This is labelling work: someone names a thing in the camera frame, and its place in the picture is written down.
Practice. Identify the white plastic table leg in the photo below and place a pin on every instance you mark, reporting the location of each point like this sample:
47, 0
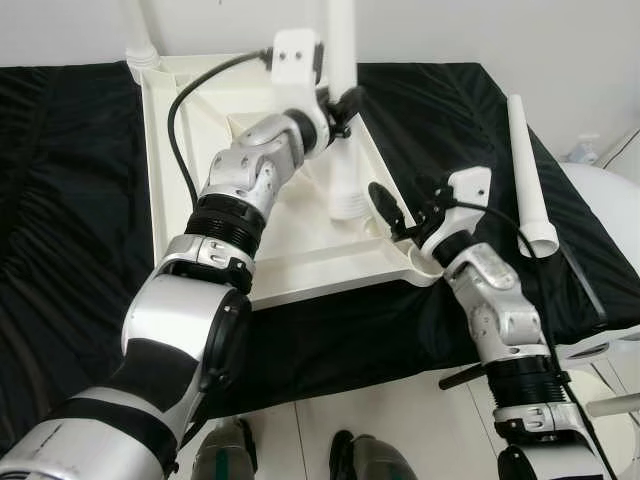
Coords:
348, 170
528, 170
137, 30

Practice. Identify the black table frame bar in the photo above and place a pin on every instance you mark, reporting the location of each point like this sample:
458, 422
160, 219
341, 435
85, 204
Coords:
460, 380

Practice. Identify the black table cloth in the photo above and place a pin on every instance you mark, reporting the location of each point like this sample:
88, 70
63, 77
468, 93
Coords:
60, 200

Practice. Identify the white plastic table top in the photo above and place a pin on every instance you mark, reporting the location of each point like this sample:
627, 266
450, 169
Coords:
300, 250

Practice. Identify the grey robot foot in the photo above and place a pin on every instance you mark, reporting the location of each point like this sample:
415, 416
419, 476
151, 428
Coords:
225, 455
372, 460

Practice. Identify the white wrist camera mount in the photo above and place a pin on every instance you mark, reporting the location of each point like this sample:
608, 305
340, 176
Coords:
468, 190
297, 60

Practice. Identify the grey robot left foot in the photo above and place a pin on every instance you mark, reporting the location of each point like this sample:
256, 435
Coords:
225, 455

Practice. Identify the small white wall device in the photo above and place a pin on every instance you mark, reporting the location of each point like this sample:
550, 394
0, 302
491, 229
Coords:
585, 150

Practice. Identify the grey robot right foot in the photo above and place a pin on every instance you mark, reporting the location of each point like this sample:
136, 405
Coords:
372, 460

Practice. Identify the grey metal rod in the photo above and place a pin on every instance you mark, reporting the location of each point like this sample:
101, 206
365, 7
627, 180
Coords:
615, 405

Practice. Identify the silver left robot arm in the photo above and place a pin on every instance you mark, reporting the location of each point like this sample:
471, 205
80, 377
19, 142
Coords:
240, 170

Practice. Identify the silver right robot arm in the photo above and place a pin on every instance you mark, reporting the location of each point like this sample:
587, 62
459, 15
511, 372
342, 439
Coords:
490, 290

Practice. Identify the white round base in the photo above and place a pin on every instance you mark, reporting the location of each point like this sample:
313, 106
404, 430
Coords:
620, 445

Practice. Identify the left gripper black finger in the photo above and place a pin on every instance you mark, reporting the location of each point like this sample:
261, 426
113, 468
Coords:
350, 100

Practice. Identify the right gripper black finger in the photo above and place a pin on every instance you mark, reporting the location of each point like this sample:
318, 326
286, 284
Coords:
385, 205
427, 186

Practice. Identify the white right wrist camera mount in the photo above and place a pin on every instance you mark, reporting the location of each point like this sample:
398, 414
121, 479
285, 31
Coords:
468, 190

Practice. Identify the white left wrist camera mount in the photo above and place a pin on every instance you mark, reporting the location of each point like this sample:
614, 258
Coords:
297, 60

